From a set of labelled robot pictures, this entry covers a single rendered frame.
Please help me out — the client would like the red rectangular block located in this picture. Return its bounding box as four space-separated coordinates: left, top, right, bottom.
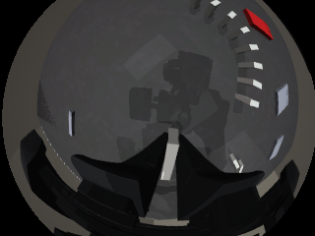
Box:
244 9 273 39

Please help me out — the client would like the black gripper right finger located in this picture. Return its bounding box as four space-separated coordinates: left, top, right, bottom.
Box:
174 134 265 221

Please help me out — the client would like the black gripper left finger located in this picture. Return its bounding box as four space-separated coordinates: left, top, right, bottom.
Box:
71 133 169 217

